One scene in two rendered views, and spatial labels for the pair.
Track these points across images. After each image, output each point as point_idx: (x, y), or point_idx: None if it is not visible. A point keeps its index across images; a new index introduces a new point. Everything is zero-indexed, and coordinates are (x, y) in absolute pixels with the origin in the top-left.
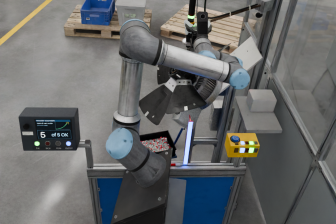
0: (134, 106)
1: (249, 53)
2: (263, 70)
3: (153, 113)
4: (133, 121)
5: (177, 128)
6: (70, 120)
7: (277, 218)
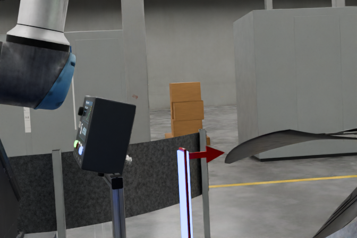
0: None
1: None
2: None
3: (315, 237)
4: (10, 32)
5: None
6: (92, 103)
7: None
